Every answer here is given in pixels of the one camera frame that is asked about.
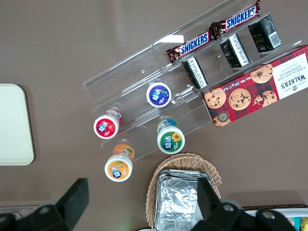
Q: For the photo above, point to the red Walkers cookie box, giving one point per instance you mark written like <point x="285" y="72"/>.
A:
<point x="255" y="91"/>

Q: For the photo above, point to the beige plastic tray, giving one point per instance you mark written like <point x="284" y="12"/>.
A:
<point x="14" y="125"/>

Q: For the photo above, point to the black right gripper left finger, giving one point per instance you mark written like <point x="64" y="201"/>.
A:
<point x="72" y="199"/>

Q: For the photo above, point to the Snickers chocolate bar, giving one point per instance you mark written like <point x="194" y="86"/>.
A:
<point x="240" y="18"/>
<point x="192" y="44"/>

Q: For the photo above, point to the orange lid gum bottle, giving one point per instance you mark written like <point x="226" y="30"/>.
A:
<point x="118" y="168"/>

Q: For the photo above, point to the purple lid gum bottle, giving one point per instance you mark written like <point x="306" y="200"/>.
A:
<point x="158" y="94"/>

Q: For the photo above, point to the white container rim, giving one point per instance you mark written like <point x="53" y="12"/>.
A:
<point x="288" y="211"/>

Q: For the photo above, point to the clear acrylic tiered display stand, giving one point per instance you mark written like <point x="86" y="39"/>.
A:
<point x="134" y="79"/>

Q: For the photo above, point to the colourful snack packet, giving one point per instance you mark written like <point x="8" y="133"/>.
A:
<point x="302" y="223"/>

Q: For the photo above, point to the red lid gum bottle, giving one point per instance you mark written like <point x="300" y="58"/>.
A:
<point x="106" y="126"/>

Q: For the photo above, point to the small black carton box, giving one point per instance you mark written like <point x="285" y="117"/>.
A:
<point x="264" y="33"/>
<point x="195" y="72"/>
<point x="234" y="50"/>

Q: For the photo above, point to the green lid gum bottle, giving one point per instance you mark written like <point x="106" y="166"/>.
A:
<point x="170" y="140"/>

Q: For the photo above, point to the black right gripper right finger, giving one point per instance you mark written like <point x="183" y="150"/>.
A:
<point x="211" y="204"/>

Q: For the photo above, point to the foil-wrapped sandwich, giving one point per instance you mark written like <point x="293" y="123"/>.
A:
<point x="175" y="199"/>

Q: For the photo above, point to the woven wicker basket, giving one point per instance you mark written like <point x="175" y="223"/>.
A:
<point x="185" y="162"/>

